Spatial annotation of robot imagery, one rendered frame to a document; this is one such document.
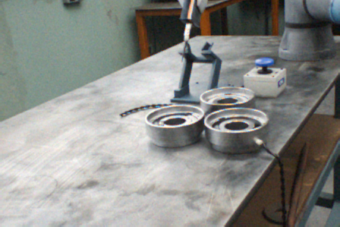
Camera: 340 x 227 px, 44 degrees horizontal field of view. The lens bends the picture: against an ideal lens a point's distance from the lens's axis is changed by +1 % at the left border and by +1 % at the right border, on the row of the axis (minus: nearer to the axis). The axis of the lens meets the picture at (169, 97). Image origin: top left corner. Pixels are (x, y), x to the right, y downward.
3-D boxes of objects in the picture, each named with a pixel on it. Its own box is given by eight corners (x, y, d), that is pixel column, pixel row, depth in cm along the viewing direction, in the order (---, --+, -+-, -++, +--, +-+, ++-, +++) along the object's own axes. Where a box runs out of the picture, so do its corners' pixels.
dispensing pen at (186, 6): (171, 58, 86) (187, -18, 89) (180, 64, 89) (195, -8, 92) (180, 58, 84) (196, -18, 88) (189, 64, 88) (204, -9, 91)
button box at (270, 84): (276, 98, 88) (275, 76, 87) (243, 96, 92) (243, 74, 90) (288, 86, 94) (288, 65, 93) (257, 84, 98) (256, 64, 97)
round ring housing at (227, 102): (256, 124, 76) (256, 103, 75) (199, 126, 78) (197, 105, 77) (255, 104, 86) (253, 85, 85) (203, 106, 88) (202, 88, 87)
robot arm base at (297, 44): (288, 48, 129) (288, 15, 126) (341, 48, 121) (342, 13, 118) (271, 60, 117) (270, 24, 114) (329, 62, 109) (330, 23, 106)
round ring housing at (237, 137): (194, 140, 73) (192, 118, 71) (243, 124, 77) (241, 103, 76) (231, 162, 64) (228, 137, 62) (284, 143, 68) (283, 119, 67)
